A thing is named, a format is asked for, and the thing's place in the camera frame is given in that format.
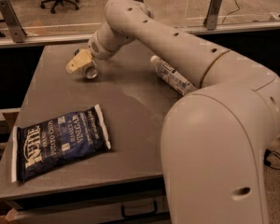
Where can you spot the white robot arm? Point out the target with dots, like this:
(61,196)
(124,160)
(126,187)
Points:
(213,139)

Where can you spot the blue kettle chips bag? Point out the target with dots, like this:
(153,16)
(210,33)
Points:
(44,146)

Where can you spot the metal railing base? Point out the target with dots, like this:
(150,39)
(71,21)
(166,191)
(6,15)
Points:
(44,40)

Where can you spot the right metal glass bracket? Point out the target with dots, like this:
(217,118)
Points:
(210,21)

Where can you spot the left metal glass bracket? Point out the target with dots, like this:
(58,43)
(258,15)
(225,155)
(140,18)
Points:
(16,31)

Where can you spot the grey drawer with handle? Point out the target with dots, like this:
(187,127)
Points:
(148,207)

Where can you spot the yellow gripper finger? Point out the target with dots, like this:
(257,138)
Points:
(82,58)

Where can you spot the clear plastic water bottle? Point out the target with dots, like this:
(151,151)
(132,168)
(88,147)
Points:
(171,76)

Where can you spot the redbull can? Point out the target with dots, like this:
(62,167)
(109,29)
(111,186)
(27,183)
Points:
(90,71)

